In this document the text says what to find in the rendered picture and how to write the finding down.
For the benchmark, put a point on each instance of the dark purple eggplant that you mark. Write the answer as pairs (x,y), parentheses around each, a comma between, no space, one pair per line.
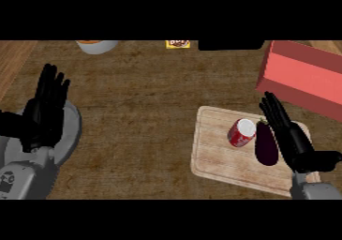
(266,143)

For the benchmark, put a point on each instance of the red cardboard box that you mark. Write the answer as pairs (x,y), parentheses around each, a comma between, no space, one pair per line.
(308,78)

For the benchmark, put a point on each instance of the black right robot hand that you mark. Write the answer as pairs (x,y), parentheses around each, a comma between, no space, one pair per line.
(293,143)

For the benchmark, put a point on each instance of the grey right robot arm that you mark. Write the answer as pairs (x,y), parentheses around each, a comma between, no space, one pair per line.
(312,189)

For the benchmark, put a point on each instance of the red can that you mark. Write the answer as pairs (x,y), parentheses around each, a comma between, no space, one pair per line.
(241,132)

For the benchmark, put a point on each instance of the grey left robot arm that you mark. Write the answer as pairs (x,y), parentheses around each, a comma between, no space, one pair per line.
(26,178)

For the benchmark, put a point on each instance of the pale wooden cutting board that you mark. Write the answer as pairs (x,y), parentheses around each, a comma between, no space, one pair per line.
(224,156)

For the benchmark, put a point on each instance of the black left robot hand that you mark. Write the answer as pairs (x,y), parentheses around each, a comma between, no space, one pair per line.
(45,115)

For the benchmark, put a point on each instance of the yellow food box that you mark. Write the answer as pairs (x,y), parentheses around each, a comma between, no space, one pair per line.
(178,44)

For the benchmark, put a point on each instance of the white pot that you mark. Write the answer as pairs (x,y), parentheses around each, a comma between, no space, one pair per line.
(97,46)

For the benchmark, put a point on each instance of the black appliance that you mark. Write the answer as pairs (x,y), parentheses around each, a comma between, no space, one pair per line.
(231,45)

